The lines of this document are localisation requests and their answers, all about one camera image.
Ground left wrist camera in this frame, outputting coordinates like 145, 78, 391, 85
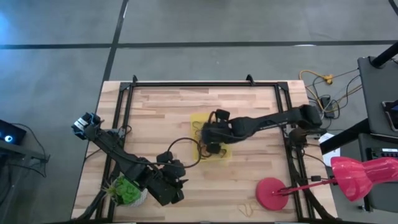
155, 150, 174, 165

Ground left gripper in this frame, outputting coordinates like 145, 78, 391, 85
146, 160, 190, 207

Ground tablet with dark screen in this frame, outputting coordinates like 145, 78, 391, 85
381, 100, 398, 133

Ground black device with blue light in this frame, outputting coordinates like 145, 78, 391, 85
0, 119, 28, 146

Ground thin black cable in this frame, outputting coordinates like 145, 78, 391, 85
12, 123, 48, 179

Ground black pole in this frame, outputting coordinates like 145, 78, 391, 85
371, 41, 398, 69

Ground black metal beam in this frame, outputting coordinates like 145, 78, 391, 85
319, 118, 371, 156

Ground thin black rubber band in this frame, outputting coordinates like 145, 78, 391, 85
198, 143, 228, 159

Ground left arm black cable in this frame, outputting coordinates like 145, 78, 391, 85
167, 137, 203, 169

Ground yellow extension cord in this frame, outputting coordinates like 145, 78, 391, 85
298, 69, 364, 114

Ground green plant in white pot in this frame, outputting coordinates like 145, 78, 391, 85
101, 174, 149, 208

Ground white paper sheet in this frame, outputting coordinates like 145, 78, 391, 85
317, 132, 342, 168

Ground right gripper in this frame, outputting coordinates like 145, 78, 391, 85
200, 119, 239, 156

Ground red desk lamp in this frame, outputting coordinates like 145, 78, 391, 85
255, 156, 398, 212

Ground dark metal stand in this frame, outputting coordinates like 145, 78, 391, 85
0, 139, 51, 187

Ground black box with control panel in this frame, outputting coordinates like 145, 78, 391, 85
357, 133, 398, 213

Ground black floor cables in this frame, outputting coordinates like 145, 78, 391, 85
306, 73, 363, 133

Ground yellow plastic bin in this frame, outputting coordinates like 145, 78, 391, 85
189, 111, 234, 161

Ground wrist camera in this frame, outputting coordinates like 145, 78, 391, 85
214, 108, 231, 123
155, 150, 174, 165

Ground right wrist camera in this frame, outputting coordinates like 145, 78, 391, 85
214, 108, 231, 123

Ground yellow rubber band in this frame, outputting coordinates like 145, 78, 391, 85
238, 203, 258, 218

